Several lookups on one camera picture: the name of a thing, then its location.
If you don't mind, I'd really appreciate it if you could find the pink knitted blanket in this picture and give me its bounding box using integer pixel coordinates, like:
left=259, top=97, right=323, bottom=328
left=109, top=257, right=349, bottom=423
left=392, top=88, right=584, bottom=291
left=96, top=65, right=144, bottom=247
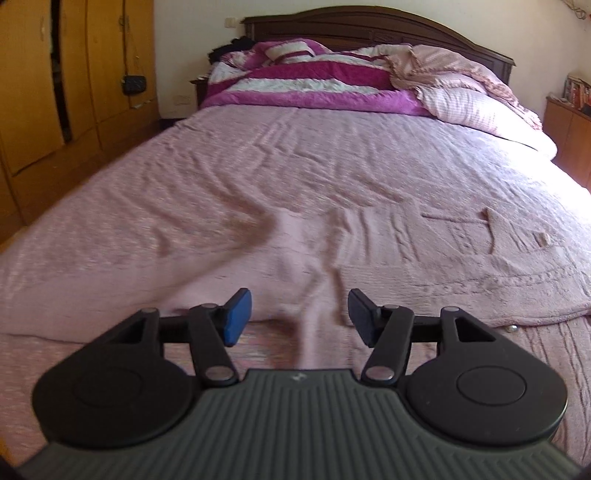
left=0, top=203, right=591, bottom=370

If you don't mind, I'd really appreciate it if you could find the pink floral bed sheet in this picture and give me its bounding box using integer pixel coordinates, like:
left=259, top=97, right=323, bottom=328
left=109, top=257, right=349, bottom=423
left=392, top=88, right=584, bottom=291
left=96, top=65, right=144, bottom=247
left=0, top=105, right=591, bottom=467

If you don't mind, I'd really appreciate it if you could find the row of books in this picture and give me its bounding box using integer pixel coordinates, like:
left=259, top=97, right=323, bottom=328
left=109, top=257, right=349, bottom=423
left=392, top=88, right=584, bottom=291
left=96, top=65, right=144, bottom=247
left=562, top=73, right=591, bottom=116

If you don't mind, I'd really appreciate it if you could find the dark wooden headboard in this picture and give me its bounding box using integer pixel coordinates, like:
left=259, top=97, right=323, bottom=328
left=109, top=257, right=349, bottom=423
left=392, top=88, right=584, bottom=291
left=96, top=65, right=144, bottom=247
left=242, top=7, right=515, bottom=86

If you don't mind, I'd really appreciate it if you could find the yellow wooden wardrobe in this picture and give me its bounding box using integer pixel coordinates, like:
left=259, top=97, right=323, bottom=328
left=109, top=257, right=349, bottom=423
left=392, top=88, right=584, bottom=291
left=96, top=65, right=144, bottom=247
left=0, top=0, right=160, bottom=241

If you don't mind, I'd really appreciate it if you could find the dark wooden nightstand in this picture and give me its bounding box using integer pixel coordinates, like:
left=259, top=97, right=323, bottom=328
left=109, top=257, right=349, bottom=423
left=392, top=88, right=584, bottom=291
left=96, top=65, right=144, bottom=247
left=190, top=76, right=214, bottom=110

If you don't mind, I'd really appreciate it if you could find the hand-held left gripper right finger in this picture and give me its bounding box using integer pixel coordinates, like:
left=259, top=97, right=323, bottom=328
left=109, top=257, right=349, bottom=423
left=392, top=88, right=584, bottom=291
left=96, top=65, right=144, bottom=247
left=347, top=288, right=502, bottom=384

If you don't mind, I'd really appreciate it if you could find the dark clothes pile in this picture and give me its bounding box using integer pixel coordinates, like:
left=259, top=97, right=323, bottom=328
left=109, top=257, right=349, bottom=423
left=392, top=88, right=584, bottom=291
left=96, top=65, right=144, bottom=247
left=208, top=37, right=260, bottom=65

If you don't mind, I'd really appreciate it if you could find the black handbag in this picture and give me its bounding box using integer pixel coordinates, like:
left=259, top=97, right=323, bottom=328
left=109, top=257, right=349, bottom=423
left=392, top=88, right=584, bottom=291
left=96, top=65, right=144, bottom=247
left=120, top=9, right=148, bottom=97

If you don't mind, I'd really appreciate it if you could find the magenta white striped quilt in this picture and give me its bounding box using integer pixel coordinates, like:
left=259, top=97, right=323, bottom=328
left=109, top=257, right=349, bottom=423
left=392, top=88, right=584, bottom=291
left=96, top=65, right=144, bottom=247
left=201, top=39, right=439, bottom=117

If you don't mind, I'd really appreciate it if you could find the orange wooden nightstand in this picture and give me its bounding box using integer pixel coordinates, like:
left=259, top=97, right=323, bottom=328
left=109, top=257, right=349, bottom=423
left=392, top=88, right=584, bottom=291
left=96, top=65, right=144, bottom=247
left=542, top=95, right=591, bottom=191

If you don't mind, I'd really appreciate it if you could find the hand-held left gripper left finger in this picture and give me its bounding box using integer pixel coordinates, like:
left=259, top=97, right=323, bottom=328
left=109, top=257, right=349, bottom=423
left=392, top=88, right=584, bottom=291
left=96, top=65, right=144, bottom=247
left=99, top=288, right=253, bottom=387

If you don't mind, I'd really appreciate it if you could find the light pink comforter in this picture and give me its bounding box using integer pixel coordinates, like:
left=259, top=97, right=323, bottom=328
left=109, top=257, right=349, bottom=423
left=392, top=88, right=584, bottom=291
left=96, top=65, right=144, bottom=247
left=383, top=44, right=558, bottom=160

